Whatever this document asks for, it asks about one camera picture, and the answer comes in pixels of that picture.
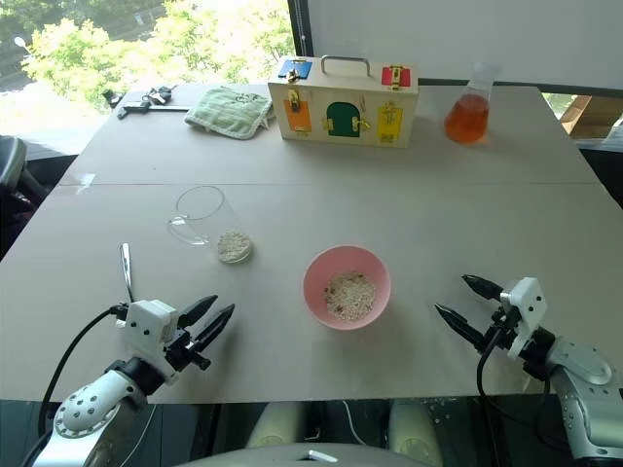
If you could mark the wooden beam outside window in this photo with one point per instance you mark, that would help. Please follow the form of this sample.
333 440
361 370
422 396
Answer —
598 114

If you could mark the glass flask with orange liquid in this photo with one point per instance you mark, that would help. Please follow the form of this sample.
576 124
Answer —
467 119

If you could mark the pale rounded robot leg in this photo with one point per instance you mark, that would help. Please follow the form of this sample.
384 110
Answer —
275 425
414 430

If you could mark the black window frame post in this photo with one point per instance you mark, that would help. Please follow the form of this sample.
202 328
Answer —
298 29

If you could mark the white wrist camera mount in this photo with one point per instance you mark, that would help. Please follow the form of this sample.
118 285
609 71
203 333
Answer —
528 304
146 326

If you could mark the green folded towel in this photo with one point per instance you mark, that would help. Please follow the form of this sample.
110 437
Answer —
226 112

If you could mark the wooden lock box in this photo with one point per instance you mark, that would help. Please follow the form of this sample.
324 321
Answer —
340 97

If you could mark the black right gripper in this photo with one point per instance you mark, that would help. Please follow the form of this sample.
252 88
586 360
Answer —
501 331

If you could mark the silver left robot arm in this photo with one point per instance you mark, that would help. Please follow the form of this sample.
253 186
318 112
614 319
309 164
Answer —
83 413

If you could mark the clear glass mug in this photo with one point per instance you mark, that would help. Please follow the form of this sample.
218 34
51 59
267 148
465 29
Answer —
214 219

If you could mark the metal bar tool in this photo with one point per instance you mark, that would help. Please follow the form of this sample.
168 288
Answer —
156 108

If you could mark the metal spoon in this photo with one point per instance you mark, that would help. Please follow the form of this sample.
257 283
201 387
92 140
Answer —
126 265

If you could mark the bunch of keys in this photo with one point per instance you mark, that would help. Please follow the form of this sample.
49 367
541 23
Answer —
158 95

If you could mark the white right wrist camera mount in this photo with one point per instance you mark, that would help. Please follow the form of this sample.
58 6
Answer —
528 304

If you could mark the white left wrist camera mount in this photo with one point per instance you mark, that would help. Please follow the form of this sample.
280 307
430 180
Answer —
146 326

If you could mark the dark chair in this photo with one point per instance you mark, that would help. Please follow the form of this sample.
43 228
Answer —
12 165

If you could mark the pink bowl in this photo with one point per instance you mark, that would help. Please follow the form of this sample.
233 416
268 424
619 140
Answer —
340 258

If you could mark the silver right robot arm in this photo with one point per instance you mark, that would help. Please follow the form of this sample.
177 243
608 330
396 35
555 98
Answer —
579 379

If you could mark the grey robot torso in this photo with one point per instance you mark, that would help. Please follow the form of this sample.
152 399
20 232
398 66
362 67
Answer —
272 457

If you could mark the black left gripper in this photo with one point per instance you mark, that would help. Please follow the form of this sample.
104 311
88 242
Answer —
182 348

